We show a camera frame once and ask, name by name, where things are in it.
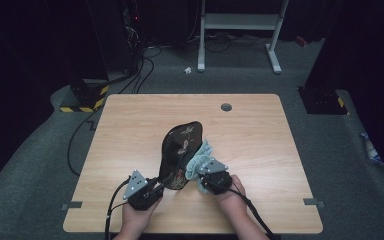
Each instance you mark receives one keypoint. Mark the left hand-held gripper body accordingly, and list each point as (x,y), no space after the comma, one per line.
(140,195)

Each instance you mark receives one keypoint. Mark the dark equipment rack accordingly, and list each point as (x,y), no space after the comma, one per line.
(131,33)

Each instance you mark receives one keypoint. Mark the person's right hand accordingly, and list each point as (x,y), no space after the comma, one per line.
(233,200)

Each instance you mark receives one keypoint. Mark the small red object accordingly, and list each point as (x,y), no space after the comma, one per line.
(301,40)

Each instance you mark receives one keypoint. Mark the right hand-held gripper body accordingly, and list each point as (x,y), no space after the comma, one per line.
(216,180)

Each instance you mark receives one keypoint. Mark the white metal stand frame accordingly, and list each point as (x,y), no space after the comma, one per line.
(240,21)

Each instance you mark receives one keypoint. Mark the light blue striped cloth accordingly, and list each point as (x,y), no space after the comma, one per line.
(198,160)

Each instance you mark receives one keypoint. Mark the blue white packet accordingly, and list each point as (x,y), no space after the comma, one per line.
(371,150)

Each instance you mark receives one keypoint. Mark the grey tape strip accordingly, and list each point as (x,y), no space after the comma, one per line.
(71,206)
(313,201)

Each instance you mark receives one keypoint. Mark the white crumpled paper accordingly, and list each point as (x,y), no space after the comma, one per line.
(188,70)

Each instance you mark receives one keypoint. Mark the black yellow striped base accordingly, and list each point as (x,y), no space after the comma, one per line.
(320,101)
(86,96)

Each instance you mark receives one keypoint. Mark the black floral lacquer tray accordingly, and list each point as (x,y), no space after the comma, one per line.
(178,153)

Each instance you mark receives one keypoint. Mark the person's left hand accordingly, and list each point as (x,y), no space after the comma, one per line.
(140,216)

